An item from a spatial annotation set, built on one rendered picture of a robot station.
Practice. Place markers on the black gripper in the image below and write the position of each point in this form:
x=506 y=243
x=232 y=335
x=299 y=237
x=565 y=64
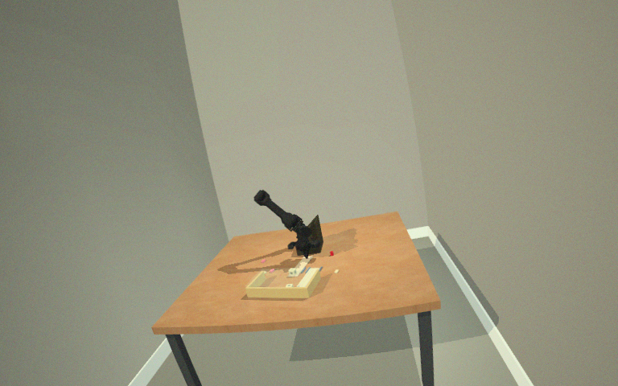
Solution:
x=305 y=251

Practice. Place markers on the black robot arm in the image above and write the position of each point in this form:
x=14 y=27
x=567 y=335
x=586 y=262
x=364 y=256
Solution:
x=291 y=222

